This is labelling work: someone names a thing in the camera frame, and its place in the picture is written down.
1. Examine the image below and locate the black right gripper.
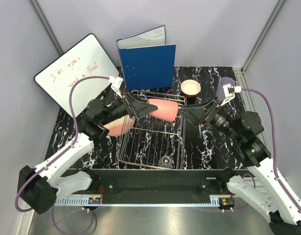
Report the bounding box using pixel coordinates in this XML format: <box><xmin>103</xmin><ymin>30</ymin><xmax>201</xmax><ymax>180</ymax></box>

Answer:
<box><xmin>177</xmin><ymin>95</ymin><xmax>242</xmax><ymax>141</ymax></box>

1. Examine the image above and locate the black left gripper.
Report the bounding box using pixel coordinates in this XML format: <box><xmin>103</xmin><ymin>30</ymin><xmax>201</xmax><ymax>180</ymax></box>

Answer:
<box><xmin>100</xmin><ymin>90</ymin><xmax>158</xmax><ymax>126</ymax></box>

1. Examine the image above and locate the red bowl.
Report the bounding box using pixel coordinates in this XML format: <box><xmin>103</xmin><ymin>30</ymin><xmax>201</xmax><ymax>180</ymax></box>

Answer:
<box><xmin>181</xmin><ymin>79</ymin><xmax>201</xmax><ymax>98</ymax></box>

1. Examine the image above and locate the lilac cup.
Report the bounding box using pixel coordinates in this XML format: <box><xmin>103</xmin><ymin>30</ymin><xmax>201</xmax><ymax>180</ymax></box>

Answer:
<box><xmin>216</xmin><ymin>77</ymin><xmax>235</xmax><ymax>102</ymax></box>

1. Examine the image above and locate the cream and pink plate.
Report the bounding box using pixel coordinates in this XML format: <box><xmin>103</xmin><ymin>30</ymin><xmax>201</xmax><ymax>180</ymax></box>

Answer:
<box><xmin>104</xmin><ymin>115</ymin><xmax>135</xmax><ymax>137</ymax></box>

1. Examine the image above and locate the pink cup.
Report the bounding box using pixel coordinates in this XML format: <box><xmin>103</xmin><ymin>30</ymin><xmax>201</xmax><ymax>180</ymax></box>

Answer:
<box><xmin>147</xmin><ymin>98</ymin><xmax>178</xmax><ymax>122</ymax></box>

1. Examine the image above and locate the wire dish rack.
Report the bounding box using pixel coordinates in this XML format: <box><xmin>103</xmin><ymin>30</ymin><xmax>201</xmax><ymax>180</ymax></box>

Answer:
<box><xmin>116</xmin><ymin>89</ymin><xmax>187</xmax><ymax>170</ymax></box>

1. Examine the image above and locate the clear glass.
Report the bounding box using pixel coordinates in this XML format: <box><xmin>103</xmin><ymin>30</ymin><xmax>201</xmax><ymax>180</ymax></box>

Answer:
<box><xmin>158</xmin><ymin>155</ymin><xmax>172</xmax><ymax>168</ymax></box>

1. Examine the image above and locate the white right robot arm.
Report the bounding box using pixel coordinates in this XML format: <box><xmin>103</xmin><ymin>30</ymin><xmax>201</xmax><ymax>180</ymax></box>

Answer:
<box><xmin>179</xmin><ymin>100</ymin><xmax>301</xmax><ymax>235</ymax></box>

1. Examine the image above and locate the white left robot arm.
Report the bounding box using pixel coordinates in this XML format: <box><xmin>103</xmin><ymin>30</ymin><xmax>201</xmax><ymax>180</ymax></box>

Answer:
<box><xmin>15</xmin><ymin>93</ymin><xmax>158</xmax><ymax>214</ymax></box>

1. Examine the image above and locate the whiteboard with red writing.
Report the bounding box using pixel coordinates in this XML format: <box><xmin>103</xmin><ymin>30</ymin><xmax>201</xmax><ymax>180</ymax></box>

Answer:
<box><xmin>34</xmin><ymin>34</ymin><xmax>119</xmax><ymax>116</ymax></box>

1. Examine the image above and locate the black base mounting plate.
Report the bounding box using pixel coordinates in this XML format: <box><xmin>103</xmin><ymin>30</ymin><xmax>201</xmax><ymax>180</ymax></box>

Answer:
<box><xmin>70</xmin><ymin>168</ymin><xmax>239</xmax><ymax>205</ymax></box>

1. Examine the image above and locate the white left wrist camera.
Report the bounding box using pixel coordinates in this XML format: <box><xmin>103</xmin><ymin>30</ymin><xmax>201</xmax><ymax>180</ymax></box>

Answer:
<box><xmin>109</xmin><ymin>76</ymin><xmax>124</xmax><ymax>98</ymax></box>

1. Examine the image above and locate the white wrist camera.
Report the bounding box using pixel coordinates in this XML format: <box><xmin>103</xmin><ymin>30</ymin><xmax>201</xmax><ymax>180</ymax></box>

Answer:
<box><xmin>109</xmin><ymin>76</ymin><xmax>124</xmax><ymax>98</ymax></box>
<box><xmin>219</xmin><ymin>83</ymin><xmax>242</xmax><ymax>106</ymax></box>

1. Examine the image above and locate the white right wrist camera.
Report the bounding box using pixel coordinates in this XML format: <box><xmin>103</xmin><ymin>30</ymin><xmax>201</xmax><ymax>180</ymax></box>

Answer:
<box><xmin>219</xmin><ymin>83</ymin><xmax>242</xmax><ymax>106</ymax></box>

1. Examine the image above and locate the blue ring binder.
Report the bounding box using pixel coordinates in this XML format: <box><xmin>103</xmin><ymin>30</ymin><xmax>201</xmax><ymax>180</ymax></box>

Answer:
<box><xmin>116</xmin><ymin>25</ymin><xmax>176</xmax><ymax>90</ymax></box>

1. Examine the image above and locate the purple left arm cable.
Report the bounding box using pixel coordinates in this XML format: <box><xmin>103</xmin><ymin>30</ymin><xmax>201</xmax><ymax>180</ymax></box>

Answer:
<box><xmin>14</xmin><ymin>76</ymin><xmax>112</xmax><ymax>212</ymax></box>

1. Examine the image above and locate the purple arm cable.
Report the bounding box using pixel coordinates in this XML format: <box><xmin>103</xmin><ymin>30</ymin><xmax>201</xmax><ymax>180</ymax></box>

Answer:
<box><xmin>240</xmin><ymin>88</ymin><xmax>301</xmax><ymax>216</ymax></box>
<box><xmin>14</xmin><ymin>76</ymin><xmax>112</xmax><ymax>212</ymax></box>

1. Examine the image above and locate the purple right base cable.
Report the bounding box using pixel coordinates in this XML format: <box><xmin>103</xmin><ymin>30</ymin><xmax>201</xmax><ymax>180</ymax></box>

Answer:
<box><xmin>222</xmin><ymin>174</ymin><xmax>258</xmax><ymax>212</ymax></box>

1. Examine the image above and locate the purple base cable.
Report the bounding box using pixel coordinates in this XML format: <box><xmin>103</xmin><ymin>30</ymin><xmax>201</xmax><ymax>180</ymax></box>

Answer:
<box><xmin>222</xmin><ymin>174</ymin><xmax>258</xmax><ymax>212</ymax></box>
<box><xmin>52</xmin><ymin>203</ymin><xmax>96</xmax><ymax>233</ymax></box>

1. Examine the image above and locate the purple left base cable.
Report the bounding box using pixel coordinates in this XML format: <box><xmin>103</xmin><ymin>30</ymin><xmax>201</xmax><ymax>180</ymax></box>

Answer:
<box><xmin>52</xmin><ymin>203</ymin><xmax>96</xmax><ymax>233</ymax></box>

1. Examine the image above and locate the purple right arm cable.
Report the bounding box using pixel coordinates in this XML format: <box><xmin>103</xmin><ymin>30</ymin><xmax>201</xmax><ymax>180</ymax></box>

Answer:
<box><xmin>240</xmin><ymin>88</ymin><xmax>301</xmax><ymax>216</ymax></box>

